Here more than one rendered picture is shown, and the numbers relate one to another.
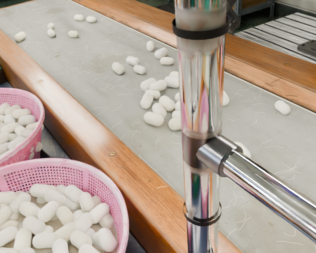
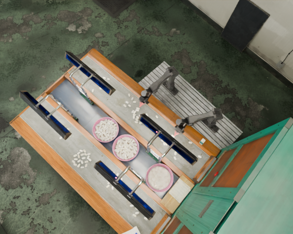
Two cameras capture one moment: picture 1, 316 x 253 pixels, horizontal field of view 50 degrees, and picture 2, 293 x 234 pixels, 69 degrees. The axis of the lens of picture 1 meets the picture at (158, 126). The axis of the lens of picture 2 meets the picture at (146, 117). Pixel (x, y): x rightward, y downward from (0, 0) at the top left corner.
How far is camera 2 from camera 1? 1.82 m
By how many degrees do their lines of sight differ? 37
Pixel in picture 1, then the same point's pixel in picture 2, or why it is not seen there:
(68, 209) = (129, 141)
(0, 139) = (111, 129)
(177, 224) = (143, 142)
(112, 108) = (127, 118)
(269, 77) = (155, 108)
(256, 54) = (152, 100)
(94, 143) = (129, 130)
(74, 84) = (116, 111)
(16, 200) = (121, 141)
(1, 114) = (106, 121)
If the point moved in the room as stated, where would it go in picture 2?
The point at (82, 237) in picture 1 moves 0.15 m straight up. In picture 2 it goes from (132, 145) to (131, 142)
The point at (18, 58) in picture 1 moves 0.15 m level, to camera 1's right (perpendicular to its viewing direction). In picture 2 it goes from (101, 104) to (115, 100)
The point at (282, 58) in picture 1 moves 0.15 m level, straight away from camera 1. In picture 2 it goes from (157, 102) to (158, 89)
